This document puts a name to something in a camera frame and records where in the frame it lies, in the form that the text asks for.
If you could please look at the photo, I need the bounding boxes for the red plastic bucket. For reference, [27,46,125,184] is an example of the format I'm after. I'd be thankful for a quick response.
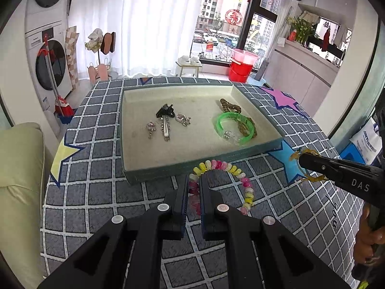
[229,60,256,83]

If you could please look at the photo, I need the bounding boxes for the gold wire shoe rack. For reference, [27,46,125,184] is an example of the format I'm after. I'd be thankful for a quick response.
[85,28,118,82]

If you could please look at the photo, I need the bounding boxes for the small white stool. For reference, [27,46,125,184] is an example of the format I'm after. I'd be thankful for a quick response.
[175,62,203,78]

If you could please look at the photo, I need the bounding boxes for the person's right hand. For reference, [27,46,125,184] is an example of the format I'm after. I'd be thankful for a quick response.
[354,207,379,266]

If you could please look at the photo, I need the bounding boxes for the light blue basin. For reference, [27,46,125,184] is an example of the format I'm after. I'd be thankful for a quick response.
[247,74,266,86]

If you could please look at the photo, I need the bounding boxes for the white washing machine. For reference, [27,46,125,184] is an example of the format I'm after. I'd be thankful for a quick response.
[26,27,75,118]

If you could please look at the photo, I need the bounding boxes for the green potted plant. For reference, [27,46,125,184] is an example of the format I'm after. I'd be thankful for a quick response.
[287,15,315,47]

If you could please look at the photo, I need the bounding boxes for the green translucent bangle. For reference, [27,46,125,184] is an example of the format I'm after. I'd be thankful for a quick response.
[217,112,254,147]

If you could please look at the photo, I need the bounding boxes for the white low cabinet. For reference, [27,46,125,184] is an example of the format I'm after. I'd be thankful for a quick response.
[265,39,340,100]

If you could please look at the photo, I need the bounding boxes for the white tumble dryer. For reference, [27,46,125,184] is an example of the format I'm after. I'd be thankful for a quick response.
[26,0,71,35]

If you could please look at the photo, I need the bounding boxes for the pink plastic basin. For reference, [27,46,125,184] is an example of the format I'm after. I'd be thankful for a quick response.
[231,48,260,66]

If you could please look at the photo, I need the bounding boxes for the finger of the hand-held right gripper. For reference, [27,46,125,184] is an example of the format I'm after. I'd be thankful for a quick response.
[299,153,381,184]

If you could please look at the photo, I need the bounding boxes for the cream sofa cushion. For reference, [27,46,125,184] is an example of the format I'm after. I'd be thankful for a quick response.
[0,122,58,281]

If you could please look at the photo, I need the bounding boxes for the yellow spiral hair tie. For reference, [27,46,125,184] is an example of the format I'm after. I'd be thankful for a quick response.
[289,148,327,185]

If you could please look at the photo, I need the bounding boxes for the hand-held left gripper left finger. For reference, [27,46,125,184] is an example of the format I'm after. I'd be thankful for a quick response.
[39,175,190,289]

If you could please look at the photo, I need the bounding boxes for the red round window decal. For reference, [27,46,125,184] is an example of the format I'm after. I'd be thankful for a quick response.
[225,10,244,25]

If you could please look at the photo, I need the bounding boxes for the dark leaning board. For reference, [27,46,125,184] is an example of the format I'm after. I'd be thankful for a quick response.
[257,59,270,80]

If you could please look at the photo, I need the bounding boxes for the grey grid tablecloth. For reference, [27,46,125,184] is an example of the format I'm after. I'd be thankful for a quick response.
[40,77,366,289]

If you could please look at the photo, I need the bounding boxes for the brown spiral hair tie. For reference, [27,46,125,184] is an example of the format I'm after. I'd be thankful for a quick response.
[219,98,257,139]

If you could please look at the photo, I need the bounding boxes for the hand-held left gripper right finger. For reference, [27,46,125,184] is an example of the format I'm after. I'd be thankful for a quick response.
[199,175,351,289]

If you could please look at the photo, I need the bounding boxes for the red hanging garment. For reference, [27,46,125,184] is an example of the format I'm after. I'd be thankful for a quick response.
[321,27,332,52]

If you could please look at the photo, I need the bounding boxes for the white sheer curtain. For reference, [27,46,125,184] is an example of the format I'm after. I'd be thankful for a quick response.
[68,0,208,79]

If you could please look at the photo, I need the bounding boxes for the red broom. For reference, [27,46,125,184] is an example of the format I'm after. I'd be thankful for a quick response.
[38,34,74,125]

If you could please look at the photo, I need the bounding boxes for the silver charm brooch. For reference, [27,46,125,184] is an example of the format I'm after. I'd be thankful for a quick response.
[175,113,192,127]

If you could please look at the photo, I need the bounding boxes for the pink yellow spiral bracelet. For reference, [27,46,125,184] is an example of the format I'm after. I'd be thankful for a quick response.
[188,159,255,216]

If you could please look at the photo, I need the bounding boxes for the long silver hair clip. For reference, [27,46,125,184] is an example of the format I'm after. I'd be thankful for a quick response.
[161,116,173,142]

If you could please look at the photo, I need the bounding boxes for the blue plastic stool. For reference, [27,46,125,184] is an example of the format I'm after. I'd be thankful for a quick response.
[342,150,366,164]

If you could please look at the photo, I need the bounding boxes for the beige lined jewelry tray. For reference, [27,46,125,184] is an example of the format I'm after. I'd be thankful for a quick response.
[119,84,285,185]

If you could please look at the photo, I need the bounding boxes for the white printed bag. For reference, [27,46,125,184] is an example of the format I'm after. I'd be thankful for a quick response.
[350,117,381,165]

